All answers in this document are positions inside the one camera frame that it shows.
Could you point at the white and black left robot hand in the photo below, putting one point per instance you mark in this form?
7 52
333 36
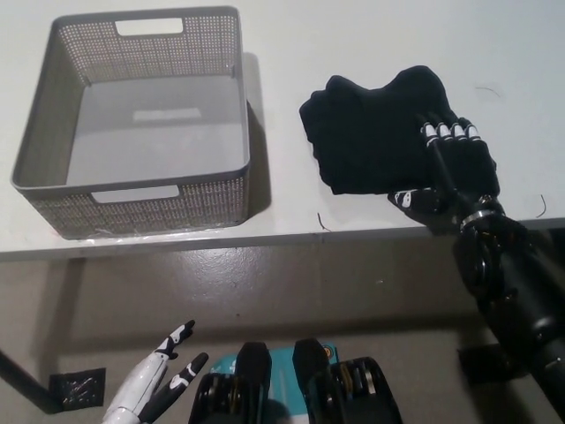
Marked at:
141 384

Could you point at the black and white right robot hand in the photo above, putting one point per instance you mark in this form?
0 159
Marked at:
472 172

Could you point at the black t-shirt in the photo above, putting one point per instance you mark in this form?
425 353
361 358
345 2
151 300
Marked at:
375 132

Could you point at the black floor tape patch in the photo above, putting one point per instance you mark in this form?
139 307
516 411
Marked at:
474 366
79 388

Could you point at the black ribbed robot body block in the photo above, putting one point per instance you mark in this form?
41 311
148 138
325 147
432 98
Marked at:
348 393
247 388

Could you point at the black metal table leg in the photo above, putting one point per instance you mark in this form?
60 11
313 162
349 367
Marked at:
26 382

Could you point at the clear tape strip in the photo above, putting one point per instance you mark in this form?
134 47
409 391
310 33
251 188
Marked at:
132 234

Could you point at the grey perforated plastic basket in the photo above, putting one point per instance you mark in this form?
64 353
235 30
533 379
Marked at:
132 106

